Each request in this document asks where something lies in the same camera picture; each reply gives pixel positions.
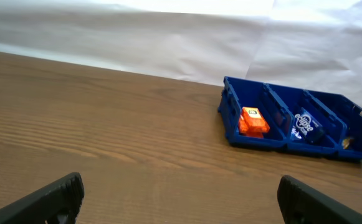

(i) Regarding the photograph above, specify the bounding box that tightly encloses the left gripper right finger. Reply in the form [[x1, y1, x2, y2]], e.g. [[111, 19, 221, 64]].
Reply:
[[277, 174, 362, 224]]

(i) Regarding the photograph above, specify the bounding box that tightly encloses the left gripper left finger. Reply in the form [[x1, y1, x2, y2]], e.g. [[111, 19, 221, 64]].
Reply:
[[0, 172, 85, 224]]

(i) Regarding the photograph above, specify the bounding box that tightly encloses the gold candy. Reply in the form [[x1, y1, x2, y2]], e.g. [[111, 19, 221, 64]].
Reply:
[[341, 136, 355, 150]]

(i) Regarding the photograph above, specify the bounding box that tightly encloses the orange candy box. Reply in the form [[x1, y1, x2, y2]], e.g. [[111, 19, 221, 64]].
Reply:
[[241, 106, 271, 134], [237, 114, 265, 139]]

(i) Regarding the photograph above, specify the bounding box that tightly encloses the blue tray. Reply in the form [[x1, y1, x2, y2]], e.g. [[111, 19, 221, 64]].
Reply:
[[217, 76, 362, 161]]

